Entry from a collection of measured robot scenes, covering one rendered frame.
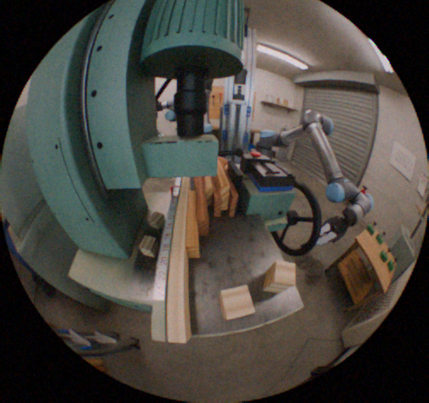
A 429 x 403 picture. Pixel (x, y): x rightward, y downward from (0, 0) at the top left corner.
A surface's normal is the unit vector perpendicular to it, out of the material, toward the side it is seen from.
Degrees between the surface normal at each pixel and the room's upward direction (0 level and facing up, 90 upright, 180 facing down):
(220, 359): 0
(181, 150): 90
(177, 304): 0
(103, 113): 90
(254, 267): 0
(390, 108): 90
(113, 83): 90
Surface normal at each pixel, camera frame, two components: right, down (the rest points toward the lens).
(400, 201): -0.99, 0.04
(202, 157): 0.12, 0.54
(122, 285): 0.04, -0.84
